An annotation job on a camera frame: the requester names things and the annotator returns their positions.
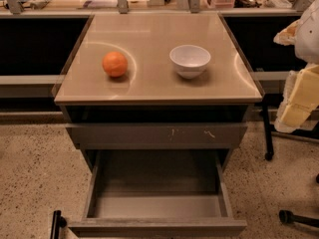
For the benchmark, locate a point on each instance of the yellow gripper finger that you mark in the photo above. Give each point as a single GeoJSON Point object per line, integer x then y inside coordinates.
{"type": "Point", "coordinates": [286, 37]}
{"type": "Point", "coordinates": [300, 99]}

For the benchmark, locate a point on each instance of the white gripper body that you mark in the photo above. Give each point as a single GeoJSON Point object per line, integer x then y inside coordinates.
{"type": "Point", "coordinates": [309, 39]}

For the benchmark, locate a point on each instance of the orange fruit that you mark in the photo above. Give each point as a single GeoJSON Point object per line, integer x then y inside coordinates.
{"type": "Point", "coordinates": [115, 64]}

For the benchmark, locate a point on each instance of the grey drawer cabinet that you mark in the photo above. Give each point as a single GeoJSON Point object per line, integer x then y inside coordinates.
{"type": "Point", "coordinates": [151, 91]}

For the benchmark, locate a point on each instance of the open middle drawer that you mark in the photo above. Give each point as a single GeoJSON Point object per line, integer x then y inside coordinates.
{"type": "Point", "coordinates": [157, 193]}

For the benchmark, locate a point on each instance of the closed top drawer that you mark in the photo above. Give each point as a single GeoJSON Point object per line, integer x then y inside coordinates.
{"type": "Point", "coordinates": [156, 135]}

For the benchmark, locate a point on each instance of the black stand leg with caster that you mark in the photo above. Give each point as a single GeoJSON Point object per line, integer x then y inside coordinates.
{"type": "Point", "coordinates": [267, 130]}

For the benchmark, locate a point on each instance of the white bowl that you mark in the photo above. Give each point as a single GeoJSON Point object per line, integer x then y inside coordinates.
{"type": "Point", "coordinates": [189, 61]}

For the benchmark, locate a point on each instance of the black chair base leg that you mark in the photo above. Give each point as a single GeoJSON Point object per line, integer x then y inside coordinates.
{"type": "Point", "coordinates": [288, 217]}

